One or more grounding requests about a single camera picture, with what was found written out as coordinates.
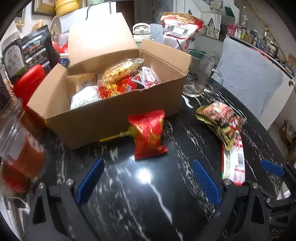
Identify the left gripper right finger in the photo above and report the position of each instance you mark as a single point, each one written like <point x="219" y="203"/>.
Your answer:
<point x="207" y="183"/>

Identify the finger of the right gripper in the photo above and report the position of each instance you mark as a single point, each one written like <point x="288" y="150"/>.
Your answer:
<point x="272" y="167"/>

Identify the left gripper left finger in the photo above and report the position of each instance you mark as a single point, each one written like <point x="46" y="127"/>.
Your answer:
<point x="89" y="182"/>

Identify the long red white packet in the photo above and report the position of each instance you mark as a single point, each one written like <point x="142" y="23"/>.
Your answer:
<point x="233" y="164"/>

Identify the brown gold snack packet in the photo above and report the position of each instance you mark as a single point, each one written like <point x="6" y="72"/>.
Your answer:
<point x="222" y="120"/>

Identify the small red candy packet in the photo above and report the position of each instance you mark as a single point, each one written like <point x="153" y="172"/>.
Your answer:
<point x="147" y="132"/>

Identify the white patterned bread packet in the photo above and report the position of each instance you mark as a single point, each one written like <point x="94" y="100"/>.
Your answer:
<point x="86" y="96"/>

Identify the gold chocolate box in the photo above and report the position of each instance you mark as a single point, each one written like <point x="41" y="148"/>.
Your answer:
<point x="76" y="83"/>

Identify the red gold snack packet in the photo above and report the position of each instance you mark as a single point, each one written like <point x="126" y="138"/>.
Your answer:
<point x="124" y="85"/>

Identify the waffle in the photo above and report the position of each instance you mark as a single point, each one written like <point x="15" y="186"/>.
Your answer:
<point x="120" y="70"/>

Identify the pink cone snack packet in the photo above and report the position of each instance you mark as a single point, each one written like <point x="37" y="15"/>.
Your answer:
<point x="144" y="78"/>

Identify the yellow green lollipop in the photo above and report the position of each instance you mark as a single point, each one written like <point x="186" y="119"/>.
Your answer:
<point x="130" y="132"/>

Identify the light blue chair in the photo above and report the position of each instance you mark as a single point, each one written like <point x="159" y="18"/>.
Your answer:
<point x="248" y="76"/>

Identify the glass mug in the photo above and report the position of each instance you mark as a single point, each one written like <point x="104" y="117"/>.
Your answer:
<point x="200" y="70"/>

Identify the red canister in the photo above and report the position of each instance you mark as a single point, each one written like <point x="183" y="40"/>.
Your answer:
<point x="25" y="87"/>

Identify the blue white tube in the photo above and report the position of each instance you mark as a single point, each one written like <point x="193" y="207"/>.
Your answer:
<point x="64" y="59"/>

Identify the open cardboard box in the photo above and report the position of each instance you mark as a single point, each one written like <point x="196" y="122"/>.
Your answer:
<point x="93" y="46"/>

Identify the black stand-up pouch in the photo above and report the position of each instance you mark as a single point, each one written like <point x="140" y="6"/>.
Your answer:
<point x="38" y="49"/>

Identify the mulberry jar dark label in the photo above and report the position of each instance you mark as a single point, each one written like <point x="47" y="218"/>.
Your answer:
<point x="13" y="58"/>

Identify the woven round fan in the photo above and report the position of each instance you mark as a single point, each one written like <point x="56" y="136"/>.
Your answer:
<point x="55" y="28"/>

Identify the large cashew nut bag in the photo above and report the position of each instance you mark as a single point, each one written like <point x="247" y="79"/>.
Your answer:
<point x="179" y="29"/>

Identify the white kettle bottle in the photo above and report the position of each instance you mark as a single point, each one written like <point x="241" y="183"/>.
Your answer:
<point x="141" y="31"/>

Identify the white mini fridge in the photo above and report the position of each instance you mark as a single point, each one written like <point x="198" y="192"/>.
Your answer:
<point x="90" y="12"/>

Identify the yellow pot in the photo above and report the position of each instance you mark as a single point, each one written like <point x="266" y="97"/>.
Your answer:
<point x="63" y="7"/>

